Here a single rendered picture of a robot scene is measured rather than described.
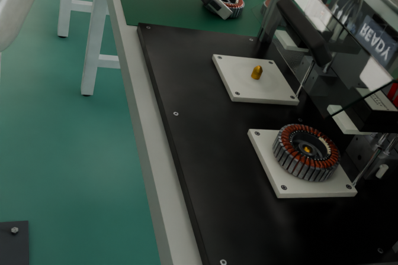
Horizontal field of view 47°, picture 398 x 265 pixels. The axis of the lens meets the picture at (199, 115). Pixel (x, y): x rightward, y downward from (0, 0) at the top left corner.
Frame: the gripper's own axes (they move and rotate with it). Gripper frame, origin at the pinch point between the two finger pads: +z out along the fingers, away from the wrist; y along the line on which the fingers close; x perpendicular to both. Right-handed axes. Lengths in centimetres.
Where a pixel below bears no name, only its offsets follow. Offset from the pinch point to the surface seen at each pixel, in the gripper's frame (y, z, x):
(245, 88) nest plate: 42.2, 0.3, 1.6
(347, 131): 63, 5, 15
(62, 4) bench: -90, -18, -78
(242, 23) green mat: 6.3, 6.1, 1.2
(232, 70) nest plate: 36.3, -1.6, 0.5
